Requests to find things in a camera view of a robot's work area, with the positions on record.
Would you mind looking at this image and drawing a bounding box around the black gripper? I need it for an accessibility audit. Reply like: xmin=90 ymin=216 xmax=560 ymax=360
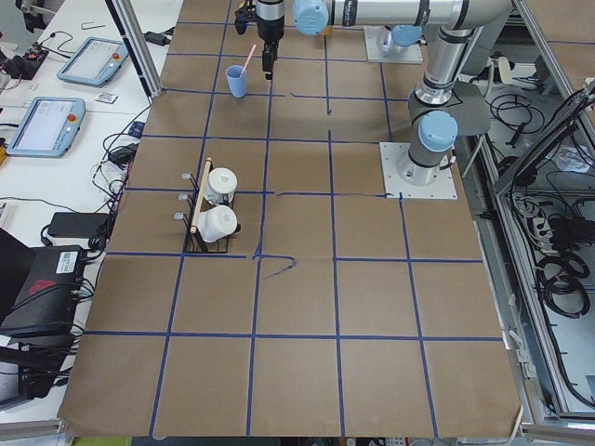
xmin=257 ymin=17 xmax=284 ymax=81

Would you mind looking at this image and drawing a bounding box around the pink chopstick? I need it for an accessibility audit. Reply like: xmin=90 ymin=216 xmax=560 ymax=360
xmin=240 ymin=44 xmax=257 ymax=77

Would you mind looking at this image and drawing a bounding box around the light blue plastic cup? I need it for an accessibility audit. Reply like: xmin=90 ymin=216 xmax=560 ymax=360
xmin=225 ymin=65 xmax=247 ymax=98

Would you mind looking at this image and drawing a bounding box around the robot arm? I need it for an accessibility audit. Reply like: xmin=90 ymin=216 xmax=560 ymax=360
xmin=293 ymin=0 xmax=510 ymax=168
xmin=256 ymin=0 xmax=284 ymax=81

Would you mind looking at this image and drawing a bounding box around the white mug far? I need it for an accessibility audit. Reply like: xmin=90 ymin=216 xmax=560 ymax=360
xmin=205 ymin=167 xmax=238 ymax=205

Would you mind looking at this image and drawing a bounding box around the white mug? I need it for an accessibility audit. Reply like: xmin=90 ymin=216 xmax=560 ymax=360
xmin=198 ymin=205 xmax=241 ymax=243
xmin=205 ymin=167 xmax=238 ymax=205

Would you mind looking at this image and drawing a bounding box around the far teach pendant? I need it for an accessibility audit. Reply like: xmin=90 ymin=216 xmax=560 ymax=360
xmin=57 ymin=37 xmax=128 ymax=87

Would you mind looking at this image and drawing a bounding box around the teach pendant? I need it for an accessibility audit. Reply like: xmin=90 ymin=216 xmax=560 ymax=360
xmin=57 ymin=37 xmax=128 ymax=87
xmin=7 ymin=97 xmax=86 ymax=158

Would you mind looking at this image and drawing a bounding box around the white mug near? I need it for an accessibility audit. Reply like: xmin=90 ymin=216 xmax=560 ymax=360
xmin=198 ymin=205 xmax=241 ymax=243

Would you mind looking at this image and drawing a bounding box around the near teach pendant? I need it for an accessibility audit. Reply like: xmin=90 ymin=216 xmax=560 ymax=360
xmin=7 ymin=97 xmax=86 ymax=158

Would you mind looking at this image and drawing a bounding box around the black power adapter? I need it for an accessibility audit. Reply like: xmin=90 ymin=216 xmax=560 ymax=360
xmin=46 ymin=212 xmax=108 ymax=239

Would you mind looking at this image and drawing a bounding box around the black computer box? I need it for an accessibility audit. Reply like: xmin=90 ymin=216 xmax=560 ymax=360
xmin=1 ymin=230 xmax=86 ymax=338

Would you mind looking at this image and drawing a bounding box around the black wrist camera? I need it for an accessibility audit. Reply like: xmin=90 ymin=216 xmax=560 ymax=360
xmin=234 ymin=0 xmax=256 ymax=35

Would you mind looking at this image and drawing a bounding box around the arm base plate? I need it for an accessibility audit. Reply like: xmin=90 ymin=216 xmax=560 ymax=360
xmin=364 ymin=25 xmax=423 ymax=65
xmin=379 ymin=142 xmax=457 ymax=200

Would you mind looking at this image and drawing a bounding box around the aluminium frame post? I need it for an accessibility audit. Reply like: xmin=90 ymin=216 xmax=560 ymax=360
xmin=105 ymin=0 xmax=163 ymax=98

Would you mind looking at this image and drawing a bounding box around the black wire mug rack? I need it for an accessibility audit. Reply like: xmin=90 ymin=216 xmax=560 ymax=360
xmin=176 ymin=161 xmax=241 ymax=254

